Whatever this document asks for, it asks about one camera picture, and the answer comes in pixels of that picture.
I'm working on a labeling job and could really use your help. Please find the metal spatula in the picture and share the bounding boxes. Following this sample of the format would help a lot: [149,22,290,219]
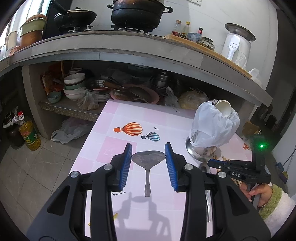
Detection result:
[132,151,166,197]

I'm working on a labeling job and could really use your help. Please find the green fuzzy sleeve forearm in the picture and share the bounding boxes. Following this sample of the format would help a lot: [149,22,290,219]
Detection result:
[259,184,295,236]

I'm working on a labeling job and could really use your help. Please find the right hand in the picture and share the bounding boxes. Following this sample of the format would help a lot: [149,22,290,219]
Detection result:
[240,183,273,207]

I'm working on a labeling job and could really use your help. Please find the steel utensil holder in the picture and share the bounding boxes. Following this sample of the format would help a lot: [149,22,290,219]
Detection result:
[185,137,217,162]

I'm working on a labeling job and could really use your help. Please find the white plastic bag on holder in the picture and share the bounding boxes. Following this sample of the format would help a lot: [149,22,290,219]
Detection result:
[189,100,240,148]

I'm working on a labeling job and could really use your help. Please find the pink patterned tablecloth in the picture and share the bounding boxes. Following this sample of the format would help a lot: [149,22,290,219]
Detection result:
[69,99,254,241]

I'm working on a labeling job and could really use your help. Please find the white plastic bag on floor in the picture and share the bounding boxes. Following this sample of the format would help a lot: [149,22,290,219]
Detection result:
[51,117,91,144]

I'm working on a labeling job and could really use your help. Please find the pink plastic basin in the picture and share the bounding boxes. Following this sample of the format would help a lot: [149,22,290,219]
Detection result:
[110,84,159,104]

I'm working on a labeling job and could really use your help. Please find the stack of white bowls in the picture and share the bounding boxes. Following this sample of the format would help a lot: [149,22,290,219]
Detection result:
[63,73,86,101]

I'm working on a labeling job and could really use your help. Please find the cooking oil bottle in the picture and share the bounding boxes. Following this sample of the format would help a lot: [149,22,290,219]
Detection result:
[14,111,41,151]

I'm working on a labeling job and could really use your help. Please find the white electric kettle appliance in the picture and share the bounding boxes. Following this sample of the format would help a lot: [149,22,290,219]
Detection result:
[221,23,256,70]

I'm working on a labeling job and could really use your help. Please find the sauce bottle yellow cap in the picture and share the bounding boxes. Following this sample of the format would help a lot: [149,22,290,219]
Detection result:
[180,21,190,39]

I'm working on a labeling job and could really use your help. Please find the sauce bottle red label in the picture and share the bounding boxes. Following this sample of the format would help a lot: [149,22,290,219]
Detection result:
[171,20,182,37]

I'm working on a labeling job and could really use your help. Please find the large black cooking pot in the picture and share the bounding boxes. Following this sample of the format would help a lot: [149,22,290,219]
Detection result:
[107,0,174,33]

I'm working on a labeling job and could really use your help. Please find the black wok with lid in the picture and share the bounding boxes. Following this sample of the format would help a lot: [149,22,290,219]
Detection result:
[51,1,97,33]

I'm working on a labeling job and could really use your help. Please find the brown clay pot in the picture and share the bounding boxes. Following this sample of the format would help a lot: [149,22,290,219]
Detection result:
[20,14,47,49]

